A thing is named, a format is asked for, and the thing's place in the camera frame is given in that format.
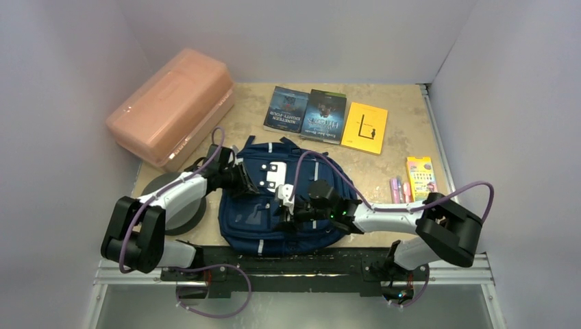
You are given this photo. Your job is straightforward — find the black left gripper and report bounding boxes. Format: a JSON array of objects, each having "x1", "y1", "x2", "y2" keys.
[{"x1": 219, "y1": 162, "x2": 258, "y2": 199}]

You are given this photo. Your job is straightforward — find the navy blue student backpack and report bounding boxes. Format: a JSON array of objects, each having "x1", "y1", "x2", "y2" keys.
[{"x1": 218, "y1": 135, "x2": 357, "y2": 256}]

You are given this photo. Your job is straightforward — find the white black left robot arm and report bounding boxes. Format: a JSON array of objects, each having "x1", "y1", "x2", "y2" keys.
[{"x1": 100, "y1": 144, "x2": 258, "y2": 280}]

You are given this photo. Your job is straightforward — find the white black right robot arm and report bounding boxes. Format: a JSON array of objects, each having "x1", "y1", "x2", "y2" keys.
[{"x1": 275, "y1": 180, "x2": 483, "y2": 279}]

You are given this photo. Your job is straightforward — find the grey round disc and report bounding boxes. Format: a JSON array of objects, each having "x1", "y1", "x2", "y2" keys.
[{"x1": 142, "y1": 172, "x2": 207, "y2": 236}]

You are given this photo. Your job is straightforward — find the Nineteen Eighty-Four paperback book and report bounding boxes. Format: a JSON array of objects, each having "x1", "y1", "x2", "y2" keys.
[{"x1": 263, "y1": 86, "x2": 310, "y2": 134}]

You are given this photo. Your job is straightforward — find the dark blue paperback book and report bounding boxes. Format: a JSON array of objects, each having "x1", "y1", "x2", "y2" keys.
[{"x1": 299, "y1": 89, "x2": 347, "y2": 145}]

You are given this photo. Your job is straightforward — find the translucent pink storage box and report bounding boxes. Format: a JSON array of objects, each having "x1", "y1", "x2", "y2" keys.
[{"x1": 106, "y1": 49, "x2": 235, "y2": 172}]

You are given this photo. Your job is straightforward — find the yellow paperback book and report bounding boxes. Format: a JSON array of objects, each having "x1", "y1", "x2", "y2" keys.
[{"x1": 340, "y1": 102, "x2": 388, "y2": 156}]

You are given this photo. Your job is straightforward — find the colourful crayon box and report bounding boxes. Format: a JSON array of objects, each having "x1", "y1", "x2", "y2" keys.
[{"x1": 406, "y1": 156, "x2": 438, "y2": 201}]

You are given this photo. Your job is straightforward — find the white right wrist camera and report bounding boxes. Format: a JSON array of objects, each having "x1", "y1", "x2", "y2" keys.
[{"x1": 275, "y1": 184, "x2": 295, "y2": 215}]

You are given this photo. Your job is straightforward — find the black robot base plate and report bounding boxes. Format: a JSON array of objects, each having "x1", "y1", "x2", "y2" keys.
[{"x1": 160, "y1": 246, "x2": 429, "y2": 302}]

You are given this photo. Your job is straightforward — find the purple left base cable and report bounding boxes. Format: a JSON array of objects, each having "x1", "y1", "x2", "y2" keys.
[{"x1": 175, "y1": 263, "x2": 253, "y2": 319}]

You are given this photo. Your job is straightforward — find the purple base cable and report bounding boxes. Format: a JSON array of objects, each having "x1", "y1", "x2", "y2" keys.
[
  {"x1": 175, "y1": 263, "x2": 253, "y2": 319},
  {"x1": 386, "y1": 265, "x2": 431, "y2": 308}
]

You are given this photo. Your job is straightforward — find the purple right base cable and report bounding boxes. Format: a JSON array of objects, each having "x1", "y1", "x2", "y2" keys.
[{"x1": 386, "y1": 265, "x2": 431, "y2": 308}]

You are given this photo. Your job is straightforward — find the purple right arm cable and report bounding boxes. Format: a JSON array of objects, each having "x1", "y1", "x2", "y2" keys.
[{"x1": 293, "y1": 150, "x2": 495, "y2": 224}]

